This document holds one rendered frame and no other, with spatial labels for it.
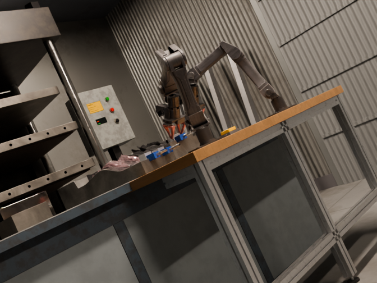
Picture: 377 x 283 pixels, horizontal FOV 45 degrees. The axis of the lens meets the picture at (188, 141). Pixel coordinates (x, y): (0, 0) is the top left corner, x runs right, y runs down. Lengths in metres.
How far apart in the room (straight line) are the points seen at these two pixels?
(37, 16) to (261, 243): 1.86
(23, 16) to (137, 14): 2.65
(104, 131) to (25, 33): 0.76
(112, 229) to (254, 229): 0.80
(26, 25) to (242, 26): 2.24
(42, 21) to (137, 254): 1.65
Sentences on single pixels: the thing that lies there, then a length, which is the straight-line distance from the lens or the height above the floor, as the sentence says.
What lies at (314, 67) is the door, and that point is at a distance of 4.09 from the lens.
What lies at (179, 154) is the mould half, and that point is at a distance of 2.14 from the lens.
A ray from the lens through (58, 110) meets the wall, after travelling 4.96.
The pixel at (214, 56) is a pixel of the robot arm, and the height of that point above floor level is 1.21.
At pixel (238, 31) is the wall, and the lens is 4.51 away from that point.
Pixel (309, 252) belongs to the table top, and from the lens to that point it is 1.93.
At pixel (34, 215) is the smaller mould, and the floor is 0.83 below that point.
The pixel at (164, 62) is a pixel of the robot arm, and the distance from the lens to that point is 1.85.
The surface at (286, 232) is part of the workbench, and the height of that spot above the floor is 0.21.
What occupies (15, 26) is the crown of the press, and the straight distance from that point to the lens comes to 2.89.
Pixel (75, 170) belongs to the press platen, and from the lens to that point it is 2.77.
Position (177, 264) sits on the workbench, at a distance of 1.98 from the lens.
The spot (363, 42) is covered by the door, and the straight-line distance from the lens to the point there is 3.90.
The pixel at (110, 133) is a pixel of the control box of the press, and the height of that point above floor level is 1.15.
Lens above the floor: 0.78
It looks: 2 degrees up
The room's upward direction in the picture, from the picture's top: 25 degrees counter-clockwise
